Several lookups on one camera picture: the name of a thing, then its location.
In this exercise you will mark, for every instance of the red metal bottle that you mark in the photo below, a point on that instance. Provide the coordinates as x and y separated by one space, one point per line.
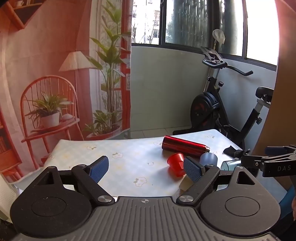
185 147

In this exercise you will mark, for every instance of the window with dark frame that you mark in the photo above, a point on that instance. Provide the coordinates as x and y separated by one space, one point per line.
245 31

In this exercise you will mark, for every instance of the blue frosted plastic cup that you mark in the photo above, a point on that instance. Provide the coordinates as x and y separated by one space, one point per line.
208 159

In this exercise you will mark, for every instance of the red plastic cup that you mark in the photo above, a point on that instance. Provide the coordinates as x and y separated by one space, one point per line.
176 164

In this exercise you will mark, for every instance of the black cloth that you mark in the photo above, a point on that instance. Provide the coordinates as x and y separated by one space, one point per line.
232 152

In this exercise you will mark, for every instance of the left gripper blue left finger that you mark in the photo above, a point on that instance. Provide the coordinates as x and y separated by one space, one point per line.
86 179

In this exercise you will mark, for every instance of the printed backdrop curtain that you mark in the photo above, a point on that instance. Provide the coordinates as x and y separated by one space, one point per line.
65 74

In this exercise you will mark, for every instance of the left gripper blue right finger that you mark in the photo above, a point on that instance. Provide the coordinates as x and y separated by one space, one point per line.
203 178

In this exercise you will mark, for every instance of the teal transparent plastic cup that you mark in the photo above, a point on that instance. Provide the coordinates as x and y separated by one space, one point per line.
230 165

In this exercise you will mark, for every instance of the black exercise bike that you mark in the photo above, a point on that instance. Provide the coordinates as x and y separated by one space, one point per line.
207 112

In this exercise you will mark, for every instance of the cream white cup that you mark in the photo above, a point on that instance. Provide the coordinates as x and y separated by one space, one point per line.
186 183

